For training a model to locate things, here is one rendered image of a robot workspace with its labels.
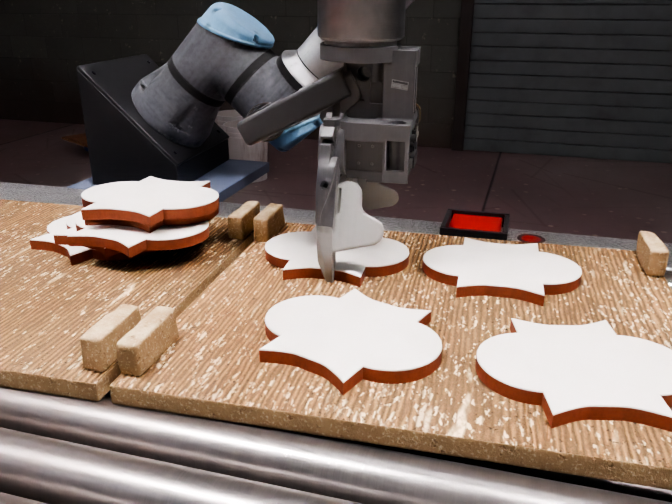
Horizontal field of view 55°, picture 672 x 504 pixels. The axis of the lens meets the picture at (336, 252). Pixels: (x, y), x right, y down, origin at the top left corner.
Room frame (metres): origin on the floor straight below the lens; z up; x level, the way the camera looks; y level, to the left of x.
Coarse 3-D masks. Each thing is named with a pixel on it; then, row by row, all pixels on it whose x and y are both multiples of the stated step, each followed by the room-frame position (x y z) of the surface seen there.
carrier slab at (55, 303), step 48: (0, 240) 0.65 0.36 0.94; (240, 240) 0.65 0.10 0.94; (0, 288) 0.53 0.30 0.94; (48, 288) 0.53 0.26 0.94; (96, 288) 0.53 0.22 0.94; (144, 288) 0.53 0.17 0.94; (192, 288) 0.53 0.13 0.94; (0, 336) 0.44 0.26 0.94; (48, 336) 0.44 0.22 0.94; (0, 384) 0.39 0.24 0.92; (48, 384) 0.38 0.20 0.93; (96, 384) 0.38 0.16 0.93
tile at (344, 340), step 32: (288, 320) 0.45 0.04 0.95; (320, 320) 0.45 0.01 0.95; (352, 320) 0.45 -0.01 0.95; (384, 320) 0.45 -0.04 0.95; (416, 320) 0.45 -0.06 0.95; (288, 352) 0.40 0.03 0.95; (320, 352) 0.40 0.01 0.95; (352, 352) 0.40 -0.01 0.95; (384, 352) 0.40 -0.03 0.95; (416, 352) 0.40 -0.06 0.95; (352, 384) 0.37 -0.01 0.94
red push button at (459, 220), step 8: (456, 216) 0.75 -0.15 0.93; (464, 216) 0.75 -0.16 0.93; (472, 216) 0.75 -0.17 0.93; (480, 216) 0.75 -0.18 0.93; (488, 216) 0.75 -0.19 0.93; (456, 224) 0.72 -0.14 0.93; (464, 224) 0.72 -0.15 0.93; (472, 224) 0.72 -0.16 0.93; (480, 224) 0.72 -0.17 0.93; (488, 224) 0.72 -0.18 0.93; (496, 224) 0.72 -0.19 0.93
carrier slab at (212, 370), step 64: (256, 256) 0.60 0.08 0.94; (576, 256) 0.60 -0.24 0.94; (192, 320) 0.47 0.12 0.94; (256, 320) 0.47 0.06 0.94; (448, 320) 0.47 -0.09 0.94; (576, 320) 0.47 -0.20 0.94; (640, 320) 0.47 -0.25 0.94; (128, 384) 0.37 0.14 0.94; (192, 384) 0.37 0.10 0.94; (256, 384) 0.37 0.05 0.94; (320, 384) 0.37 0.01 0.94; (384, 384) 0.37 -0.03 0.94; (448, 384) 0.37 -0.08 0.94; (448, 448) 0.32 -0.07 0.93; (512, 448) 0.31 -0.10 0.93; (576, 448) 0.31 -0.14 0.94; (640, 448) 0.31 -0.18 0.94
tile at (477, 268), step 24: (432, 264) 0.56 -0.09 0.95; (456, 264) 0.56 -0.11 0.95; (480, 264) 0.56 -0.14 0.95; (504, 264) 0.56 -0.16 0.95; (528, 264) 0.56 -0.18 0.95; (552, 264) 0.56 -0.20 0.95; (576, 264) 0.56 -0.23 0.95; (480, 288) 0.51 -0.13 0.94; (504, 288) 0.51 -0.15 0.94; (528, 288) 0.50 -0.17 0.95; (552, 288) 0.51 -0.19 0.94; (576, 288) 0.53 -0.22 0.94
